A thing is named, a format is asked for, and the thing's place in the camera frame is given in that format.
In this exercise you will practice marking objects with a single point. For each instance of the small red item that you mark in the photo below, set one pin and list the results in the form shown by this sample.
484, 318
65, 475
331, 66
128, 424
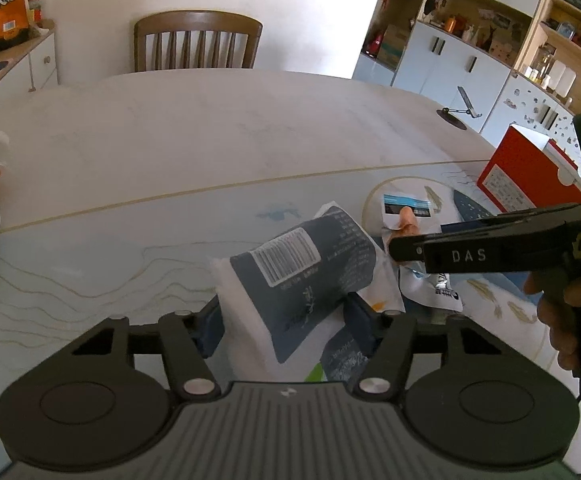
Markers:
373, 46

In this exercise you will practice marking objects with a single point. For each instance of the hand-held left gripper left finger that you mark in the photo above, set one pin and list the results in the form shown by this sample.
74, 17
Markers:
210, 325

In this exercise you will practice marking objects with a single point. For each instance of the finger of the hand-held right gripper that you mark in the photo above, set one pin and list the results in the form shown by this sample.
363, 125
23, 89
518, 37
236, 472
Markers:
405, 250

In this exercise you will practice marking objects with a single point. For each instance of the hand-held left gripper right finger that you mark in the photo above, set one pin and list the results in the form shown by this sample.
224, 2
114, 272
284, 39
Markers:
358, 320

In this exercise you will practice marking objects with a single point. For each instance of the blue white card packet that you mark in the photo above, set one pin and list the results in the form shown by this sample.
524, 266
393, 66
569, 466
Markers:
405, 205

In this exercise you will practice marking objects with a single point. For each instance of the white wooden sideboard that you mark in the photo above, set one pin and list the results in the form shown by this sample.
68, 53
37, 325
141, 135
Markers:
40, 65

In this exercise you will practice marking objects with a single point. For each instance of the white canister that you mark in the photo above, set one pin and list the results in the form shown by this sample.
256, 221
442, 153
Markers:
565, 77

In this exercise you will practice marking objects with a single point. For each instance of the white marble desktop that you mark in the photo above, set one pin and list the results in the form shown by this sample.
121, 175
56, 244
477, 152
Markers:
220, 135

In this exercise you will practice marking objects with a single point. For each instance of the red cardboard box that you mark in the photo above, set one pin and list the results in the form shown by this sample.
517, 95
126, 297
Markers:
520, 170

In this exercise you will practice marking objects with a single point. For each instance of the brown wooden slatted chair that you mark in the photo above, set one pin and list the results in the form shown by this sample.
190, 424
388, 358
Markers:
195, 20

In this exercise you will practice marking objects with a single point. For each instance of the white magnet-covered cabinet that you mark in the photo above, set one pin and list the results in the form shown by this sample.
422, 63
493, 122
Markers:
520, 105

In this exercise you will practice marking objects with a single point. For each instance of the glass jar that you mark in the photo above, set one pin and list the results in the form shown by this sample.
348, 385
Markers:
545, 62

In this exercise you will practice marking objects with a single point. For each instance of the white pouch black print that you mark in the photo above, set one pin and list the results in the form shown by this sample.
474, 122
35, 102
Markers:
435, 290

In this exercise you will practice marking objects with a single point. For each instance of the black phone stand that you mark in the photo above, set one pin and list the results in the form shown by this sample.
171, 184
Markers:
450, 117

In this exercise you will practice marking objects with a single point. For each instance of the dark grey tissue pack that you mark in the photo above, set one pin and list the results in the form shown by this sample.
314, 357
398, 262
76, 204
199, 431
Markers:
310, 270

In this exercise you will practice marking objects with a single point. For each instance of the orange jar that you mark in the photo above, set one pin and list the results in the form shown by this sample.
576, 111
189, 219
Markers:
451, 24

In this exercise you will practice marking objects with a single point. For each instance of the white wooden cabinet unit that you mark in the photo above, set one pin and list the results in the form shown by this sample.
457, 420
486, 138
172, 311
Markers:
450, 70

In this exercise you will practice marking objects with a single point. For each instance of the person's right hand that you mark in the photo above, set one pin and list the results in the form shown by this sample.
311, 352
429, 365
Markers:
555, 325

